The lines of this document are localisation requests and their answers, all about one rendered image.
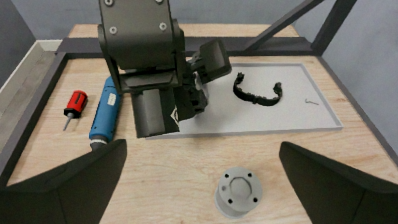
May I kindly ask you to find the black metal support frame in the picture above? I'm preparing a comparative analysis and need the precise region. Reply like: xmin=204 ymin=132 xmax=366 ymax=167
xmin=242 ymin=0 xmax=357 ymax=56

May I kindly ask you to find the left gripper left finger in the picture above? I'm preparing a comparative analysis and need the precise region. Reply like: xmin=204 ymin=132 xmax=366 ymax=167
xmin=0 ymin=139 xmax=128 ymax=224

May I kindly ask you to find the blue cylindrical tool body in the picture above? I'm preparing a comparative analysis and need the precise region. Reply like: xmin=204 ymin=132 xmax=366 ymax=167
xmin=89 ymin=76 xmax=122 ymax=150

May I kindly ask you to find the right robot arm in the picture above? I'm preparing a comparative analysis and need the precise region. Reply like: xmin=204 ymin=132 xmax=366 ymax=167
xmin=97 ymin=0 xmax=208 ymax=139

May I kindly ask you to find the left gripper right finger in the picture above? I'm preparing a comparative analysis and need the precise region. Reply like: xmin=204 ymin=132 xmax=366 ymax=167
xmin=278 ymin=141 xmax=398 ymax=224

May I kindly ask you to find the red screwdriver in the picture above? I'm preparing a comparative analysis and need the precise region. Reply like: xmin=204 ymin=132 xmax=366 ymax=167
xmin=63 ymin=90 xmax=88 ymax=131

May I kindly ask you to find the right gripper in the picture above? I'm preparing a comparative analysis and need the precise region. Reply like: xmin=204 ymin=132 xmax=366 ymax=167
xmin=182 ymin=38 xmax=232 ymax=85

